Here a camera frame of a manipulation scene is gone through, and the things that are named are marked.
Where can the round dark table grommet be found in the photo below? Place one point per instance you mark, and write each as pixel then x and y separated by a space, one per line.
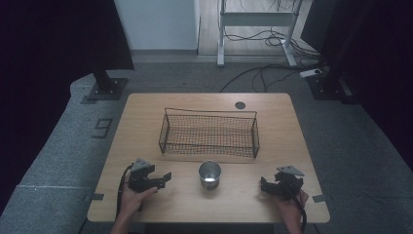
pixel 240 105

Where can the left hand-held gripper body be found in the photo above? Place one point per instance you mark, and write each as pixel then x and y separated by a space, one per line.
pixel 140 179

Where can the silver metal cup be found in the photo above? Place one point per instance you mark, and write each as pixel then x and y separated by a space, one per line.
pixel 210 175

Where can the black stand with base plate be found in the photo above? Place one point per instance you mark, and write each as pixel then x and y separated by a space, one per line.
pixel 107 87
pixel 331 87

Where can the person's left hand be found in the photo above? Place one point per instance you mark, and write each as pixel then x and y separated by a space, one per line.
pixel 133 203

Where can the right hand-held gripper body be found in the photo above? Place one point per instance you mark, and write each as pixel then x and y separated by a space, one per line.
pixel 289 185

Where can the grey tape strip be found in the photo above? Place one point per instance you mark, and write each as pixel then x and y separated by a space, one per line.
pixel 319 198
pixel 97 196

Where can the white desk frame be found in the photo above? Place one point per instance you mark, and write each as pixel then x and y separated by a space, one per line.
pixel 256 19

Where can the person's right hand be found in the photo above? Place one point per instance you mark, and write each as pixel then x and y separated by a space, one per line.
pixel 292 209

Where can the dark curtain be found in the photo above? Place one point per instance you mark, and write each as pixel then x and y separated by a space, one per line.
pixel 383 65
pixel 48 48

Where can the white power strip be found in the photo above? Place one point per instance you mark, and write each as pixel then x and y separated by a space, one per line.
pixel 310 73

